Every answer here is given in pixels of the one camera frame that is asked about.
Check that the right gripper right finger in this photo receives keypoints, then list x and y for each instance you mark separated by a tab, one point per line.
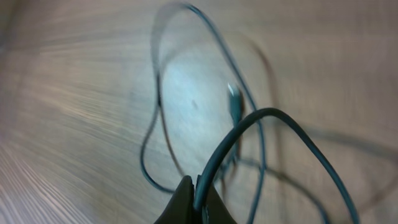
214	210

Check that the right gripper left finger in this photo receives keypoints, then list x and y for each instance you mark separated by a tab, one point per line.
179	208

